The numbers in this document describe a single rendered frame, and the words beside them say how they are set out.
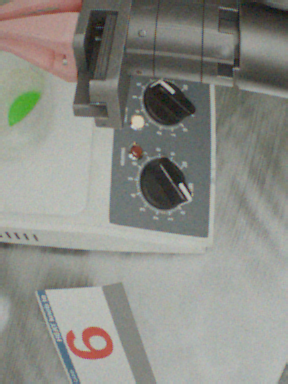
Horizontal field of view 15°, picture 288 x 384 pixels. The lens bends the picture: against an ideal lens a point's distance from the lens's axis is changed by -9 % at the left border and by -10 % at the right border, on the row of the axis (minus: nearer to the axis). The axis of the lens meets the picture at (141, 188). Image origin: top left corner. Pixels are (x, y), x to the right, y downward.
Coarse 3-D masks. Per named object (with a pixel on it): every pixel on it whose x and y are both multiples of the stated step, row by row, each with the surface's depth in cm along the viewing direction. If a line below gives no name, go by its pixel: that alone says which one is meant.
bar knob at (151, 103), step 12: (156, 84) 75; (168, 84) 75; (144, 96) 76; (156, 96) 76; (168, 96) 75; (180, 96) 76; (156, 108) 76; (168, 108) 76; (180, 108) 76; (192, 108) 76; (156, 120) 76; (168, 120) 76; (180, 120) 77
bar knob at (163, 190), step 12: (156, 168) 74; (168, 168) 74; (144, 180) 75; (156, 180) 75; (168, 180) 74; (180, 180) 74; (144, 192) 75; (156, 192) 75; (168, 192) 75; (180, 192) 74; (156, 204) 75; (168, 204) 75; (180, 204) 75
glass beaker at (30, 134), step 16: (0, 64) 69; (16, 64) 70; (32, 64) 69; (48, 96) 68; (32, 112) 65; (48, 112) 69; (16, 128) 65; (32, 128) 68; (48, 128) 71; (0, 144) 67; (16, 144) 68; (32, 144) 70; (0, 160) 71; (16, 160) 71
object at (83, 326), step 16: (64, 304) 76; (80, 304) 77; (96, 304) 77; (64, 320) 75; (80, 320) 76; (96, 320) 77; (64, 336) 74; (80, 336) 75; (96, 336) 76; (80, 352) 74; (96, 352) 75; (112, 352) 76; (80, 368) 74; (96, 368) 75; (112, 368) 76
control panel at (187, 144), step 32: (128, 96) 76; (192, 96) 78; (128, 128) 75; (160, 128) 76; (192, 128) 78; (128, 160) 75; (192, 160) 77; (128, 192) 74; (192, 192) 77; (128, 224) 74; (160, 224) 75; (192, 224) 76
